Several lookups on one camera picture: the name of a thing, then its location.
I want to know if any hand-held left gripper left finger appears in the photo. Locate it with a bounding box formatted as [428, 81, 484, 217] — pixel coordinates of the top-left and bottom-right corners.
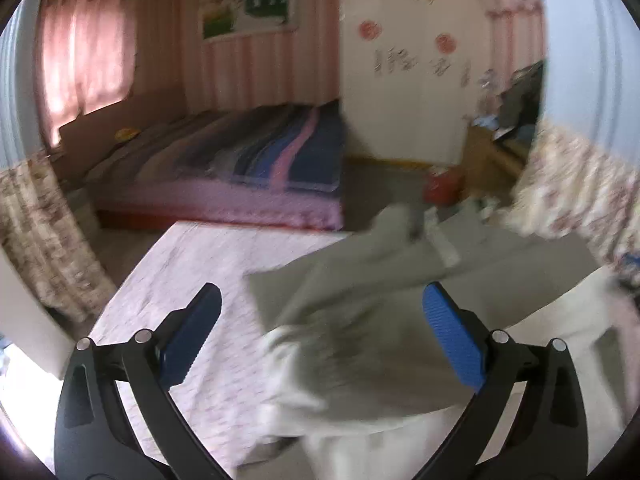
[54, 282, 236, 480]

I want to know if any green landscape wall poster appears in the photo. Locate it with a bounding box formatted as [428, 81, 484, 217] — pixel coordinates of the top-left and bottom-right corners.
[200, 0, 301, 41]

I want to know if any white wardrobe with stickers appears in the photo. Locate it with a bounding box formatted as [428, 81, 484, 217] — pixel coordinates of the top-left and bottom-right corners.
[340, 0, 501, 166]

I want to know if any pink floral table sheet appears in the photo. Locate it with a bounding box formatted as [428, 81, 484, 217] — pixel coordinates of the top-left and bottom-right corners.
[87, 220, 351, 471]

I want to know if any wooden desk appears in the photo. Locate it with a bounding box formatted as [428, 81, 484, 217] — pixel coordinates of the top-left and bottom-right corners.
[460, 120, 536, 201]

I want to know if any beige floral curtain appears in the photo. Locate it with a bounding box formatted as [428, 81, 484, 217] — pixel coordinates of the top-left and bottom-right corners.
[0, 155, 118, 326]
[502, 120, 640, 246]

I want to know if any white cloth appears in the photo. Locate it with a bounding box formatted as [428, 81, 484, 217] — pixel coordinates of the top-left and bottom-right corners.
[255, 265, 631, 480]

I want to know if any red plastic container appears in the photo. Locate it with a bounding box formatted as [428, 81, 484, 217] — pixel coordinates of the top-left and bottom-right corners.
[422, 170, 463, 206]

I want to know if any bed with pink sheet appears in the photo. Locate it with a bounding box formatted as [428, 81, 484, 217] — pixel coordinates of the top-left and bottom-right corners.
[82, 100, 348, 233]

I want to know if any striped blue pink blanket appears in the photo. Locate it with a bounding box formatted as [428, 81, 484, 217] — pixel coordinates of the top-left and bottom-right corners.
[170, 100, 348, 193]

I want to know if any grey-green large garment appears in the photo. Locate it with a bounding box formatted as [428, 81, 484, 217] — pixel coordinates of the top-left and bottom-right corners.
[242, 205, 601, 431]

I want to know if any pink window curtain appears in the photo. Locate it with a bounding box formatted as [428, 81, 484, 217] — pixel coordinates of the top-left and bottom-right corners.
[35, 0, 138, 146]

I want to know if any pile of dark clothes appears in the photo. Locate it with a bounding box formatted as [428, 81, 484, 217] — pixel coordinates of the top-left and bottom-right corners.
[495, 60, 546, 136]

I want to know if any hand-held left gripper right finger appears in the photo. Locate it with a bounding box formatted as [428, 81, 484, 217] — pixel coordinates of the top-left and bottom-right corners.
[412, 281, 589, 480]

